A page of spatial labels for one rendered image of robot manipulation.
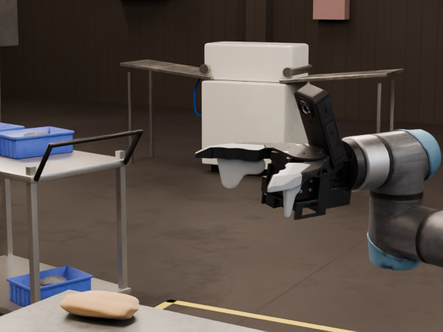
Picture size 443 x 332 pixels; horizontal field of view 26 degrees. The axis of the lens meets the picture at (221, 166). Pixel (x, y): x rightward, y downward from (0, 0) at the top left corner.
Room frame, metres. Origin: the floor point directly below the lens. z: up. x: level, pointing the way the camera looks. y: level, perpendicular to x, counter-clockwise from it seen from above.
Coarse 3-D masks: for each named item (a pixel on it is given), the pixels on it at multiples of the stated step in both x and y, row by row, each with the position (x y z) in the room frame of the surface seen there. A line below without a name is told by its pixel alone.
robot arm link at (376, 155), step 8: (352, 136) 1.28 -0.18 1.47; (360, 136) 1.28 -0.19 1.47; (368, 136) 1.28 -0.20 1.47; (360, 144) 1.26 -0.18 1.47; (368, 144) 1.26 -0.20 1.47; (376, 144) 1.27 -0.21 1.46; (368, 152) 1.25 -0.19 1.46; (376, 152) 1.26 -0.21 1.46; (384, 152) 1.27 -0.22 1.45; (368, 160) 1.25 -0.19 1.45; (376, 160) 1.25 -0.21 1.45; (384, 160) 1.26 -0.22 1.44; (368, 168) 1.25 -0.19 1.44; (376, 168) 1.25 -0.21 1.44; (384, 168) 1.26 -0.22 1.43; (368, 176) 1.25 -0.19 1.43; (376, 176) 1.26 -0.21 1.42; (384, 176) 1.27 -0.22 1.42; (368, 184) 1.26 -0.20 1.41; (376, 184) 1.27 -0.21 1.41
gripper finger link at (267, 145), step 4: (256, 144) 1.24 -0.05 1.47; (260, 144) 1.24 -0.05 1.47; (264, 144) 1.25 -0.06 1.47; (268, 144) 1.25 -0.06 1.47; (272, 144) 1.25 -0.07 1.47; (268, 148) 1.23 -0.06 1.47; (264, 152) 1.23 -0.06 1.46; (268, 152) 1.23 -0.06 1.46; (264, 156) 1.23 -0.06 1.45; (268, 156) 1.23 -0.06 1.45
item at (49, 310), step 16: (32, 304) 1.84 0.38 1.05; (48, 304) 1.84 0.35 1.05; (0, 320) 1.74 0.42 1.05; (16, 320) 1.74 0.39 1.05; (32, 320) 1.74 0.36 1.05; (48, 320) 1.74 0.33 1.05; (64, 320) 1.74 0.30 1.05; (80, 320) 1.74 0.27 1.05; (96, 320) 1.74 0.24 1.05; (112, 320) 1.74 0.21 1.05; (128, 320) 1.74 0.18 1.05; (144, 320) 1.74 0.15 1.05; (160, 320) 1.74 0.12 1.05; (176, 320) 1.74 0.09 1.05; (192, 320) 1.74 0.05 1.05; (208, 320) 1.74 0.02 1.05
